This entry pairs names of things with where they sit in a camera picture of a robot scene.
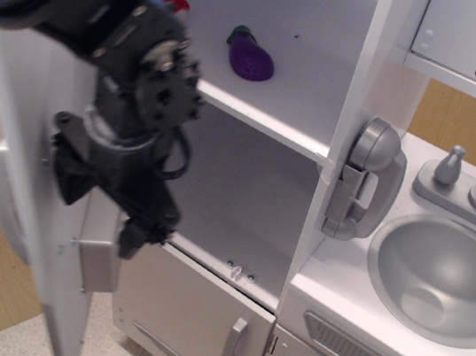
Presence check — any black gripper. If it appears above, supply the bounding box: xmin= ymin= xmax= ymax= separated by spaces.
xmin=52 ymin=112 xmax=181 ymax=260

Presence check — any silver door handle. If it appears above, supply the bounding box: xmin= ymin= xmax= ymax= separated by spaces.
xmin=0 ymin=138 xmax=31 ymax=266
xmin=222 ymin=317 xmax=248 ymax=356

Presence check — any white toy fridge door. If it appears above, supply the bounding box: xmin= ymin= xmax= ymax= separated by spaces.
xmin=112 ymin=244 xmax=275 ymax=356
xmin=0 ymin=29 xmax=121 ymax=356

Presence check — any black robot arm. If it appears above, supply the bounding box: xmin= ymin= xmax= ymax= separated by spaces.
xmin=0 ymin=0 xmax=203 ymax=259

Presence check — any purple toy eggplant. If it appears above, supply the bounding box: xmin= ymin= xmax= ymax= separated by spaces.
xmin=226 ymin=25 xmax=275 ymax=82

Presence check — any red toy vegetable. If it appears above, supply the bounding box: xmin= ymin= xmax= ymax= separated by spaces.
xmin=163 ymin=0 xmax=191 ymax=16

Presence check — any silver toy phone handset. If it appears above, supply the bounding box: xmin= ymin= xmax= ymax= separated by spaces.
xmin=322 ymin=118 xmax=407 ymax=241

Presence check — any white toy kitchen counter cabinet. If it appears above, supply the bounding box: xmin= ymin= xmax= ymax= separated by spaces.
xmin=256 ymin=115 xmax=476 ymax=356

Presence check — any silver round sink basin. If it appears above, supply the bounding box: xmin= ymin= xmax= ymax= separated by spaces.
xmin=367 ymin=215 xmax=476 ymax=349

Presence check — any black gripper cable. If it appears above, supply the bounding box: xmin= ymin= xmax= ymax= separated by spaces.
xmin=152 ymin=125 xmax=197 ymax=185

